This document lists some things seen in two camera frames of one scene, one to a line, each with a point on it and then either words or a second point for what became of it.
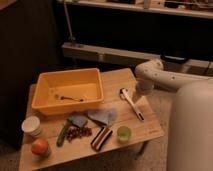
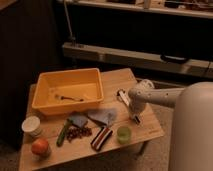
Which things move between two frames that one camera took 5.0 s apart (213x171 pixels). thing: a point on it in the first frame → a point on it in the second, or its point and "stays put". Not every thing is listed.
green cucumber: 59,142 stays put
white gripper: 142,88 → 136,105
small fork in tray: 64,97 stays put
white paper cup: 31,125 stays put
